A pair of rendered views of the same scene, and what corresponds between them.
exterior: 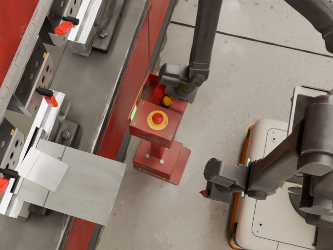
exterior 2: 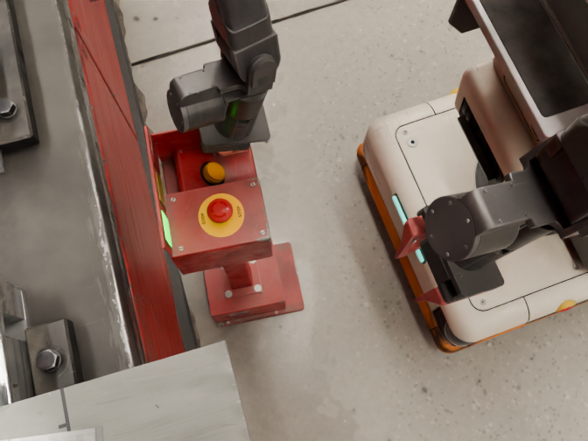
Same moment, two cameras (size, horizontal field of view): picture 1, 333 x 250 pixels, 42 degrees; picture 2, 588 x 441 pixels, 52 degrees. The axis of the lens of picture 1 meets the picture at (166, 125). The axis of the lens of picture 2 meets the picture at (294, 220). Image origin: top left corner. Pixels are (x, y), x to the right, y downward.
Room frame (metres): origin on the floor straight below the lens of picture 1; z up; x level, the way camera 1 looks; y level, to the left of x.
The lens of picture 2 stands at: (0.15, 0.07, 1.68)
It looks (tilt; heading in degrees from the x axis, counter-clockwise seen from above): 72 degrees down; 331
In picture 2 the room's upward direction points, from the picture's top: 2 degrees clockwise
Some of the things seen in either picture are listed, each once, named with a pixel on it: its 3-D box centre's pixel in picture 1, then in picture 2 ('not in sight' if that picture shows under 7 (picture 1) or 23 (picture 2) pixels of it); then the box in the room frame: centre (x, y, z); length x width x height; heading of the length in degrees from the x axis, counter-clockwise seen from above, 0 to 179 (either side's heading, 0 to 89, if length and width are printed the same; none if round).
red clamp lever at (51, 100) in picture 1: (47, 97); not in sight; (0.35, 0.30, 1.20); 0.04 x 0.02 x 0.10; 80
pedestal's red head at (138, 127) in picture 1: (159, 110); (212, 195); (0.51, 0.03, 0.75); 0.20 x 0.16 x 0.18; 165
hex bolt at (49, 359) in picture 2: (65, 134); (47, 360); (0.34, 0.31, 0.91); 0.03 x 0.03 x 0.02
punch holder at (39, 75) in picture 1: (20, 74); not in sight; (0.38, 0.36, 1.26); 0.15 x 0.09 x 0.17; 170
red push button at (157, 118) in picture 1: (157, 119); (220, 213); (0.46, 0.03, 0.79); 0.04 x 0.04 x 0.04
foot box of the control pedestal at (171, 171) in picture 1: (162, 156); (253, 279); (0.50, 0.00, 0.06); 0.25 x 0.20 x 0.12; 75
